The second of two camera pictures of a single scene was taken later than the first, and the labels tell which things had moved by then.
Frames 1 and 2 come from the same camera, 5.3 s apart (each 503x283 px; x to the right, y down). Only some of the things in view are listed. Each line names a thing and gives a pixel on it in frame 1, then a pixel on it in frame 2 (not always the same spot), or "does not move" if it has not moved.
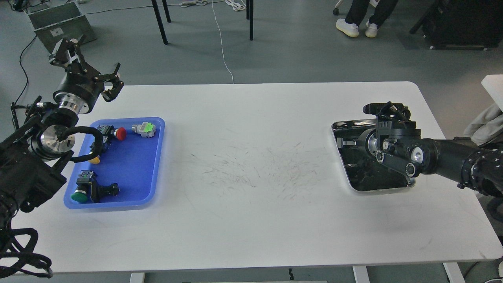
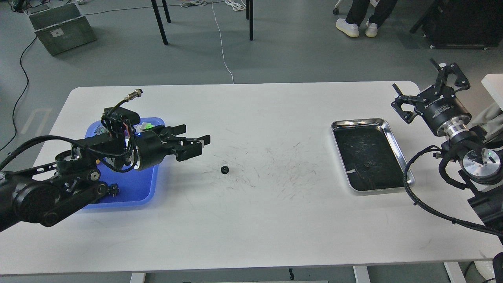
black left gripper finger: (65, 52) to (186, 149)
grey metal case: (53, 24) does not move
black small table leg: (166, 11) does not move
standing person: (349, 26) does not move
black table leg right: (251, 19) does not move
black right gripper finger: (340, 142) to (404, 105)
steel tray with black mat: (364, 172) does not move
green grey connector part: (146, 129) does not move
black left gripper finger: (110, 94) to (177, 130)
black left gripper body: (81, 89) to (151, 148)
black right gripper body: (390, 130) to (439, 106)
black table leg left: (160, 24) does not move
